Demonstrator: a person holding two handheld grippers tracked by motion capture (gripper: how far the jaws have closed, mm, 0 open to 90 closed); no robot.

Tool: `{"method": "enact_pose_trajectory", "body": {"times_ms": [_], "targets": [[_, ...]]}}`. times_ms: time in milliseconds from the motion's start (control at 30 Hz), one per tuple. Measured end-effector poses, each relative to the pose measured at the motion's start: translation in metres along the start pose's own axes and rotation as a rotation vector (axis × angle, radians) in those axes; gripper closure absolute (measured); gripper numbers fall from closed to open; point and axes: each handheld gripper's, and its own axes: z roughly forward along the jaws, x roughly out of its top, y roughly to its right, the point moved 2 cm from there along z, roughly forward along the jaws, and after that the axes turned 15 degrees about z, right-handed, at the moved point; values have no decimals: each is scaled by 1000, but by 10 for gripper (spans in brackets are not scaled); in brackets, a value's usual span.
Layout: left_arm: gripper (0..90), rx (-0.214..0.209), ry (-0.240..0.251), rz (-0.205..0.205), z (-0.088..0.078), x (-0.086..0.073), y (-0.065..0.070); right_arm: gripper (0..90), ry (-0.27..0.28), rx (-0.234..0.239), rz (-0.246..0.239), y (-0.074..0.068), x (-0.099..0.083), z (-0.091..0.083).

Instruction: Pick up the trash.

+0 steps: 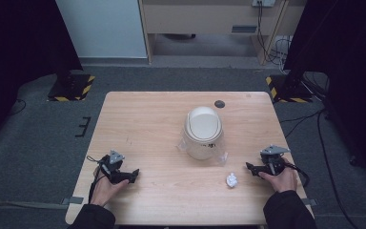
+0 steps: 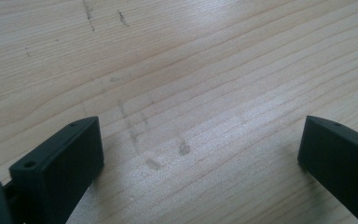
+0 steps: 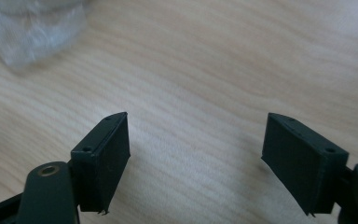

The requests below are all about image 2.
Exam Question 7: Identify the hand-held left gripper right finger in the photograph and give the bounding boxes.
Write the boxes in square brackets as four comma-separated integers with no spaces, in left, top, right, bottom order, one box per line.
[296,115,358,224]

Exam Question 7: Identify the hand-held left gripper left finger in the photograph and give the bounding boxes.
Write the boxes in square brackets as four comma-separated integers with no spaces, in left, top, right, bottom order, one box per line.
[8,116,105,224]

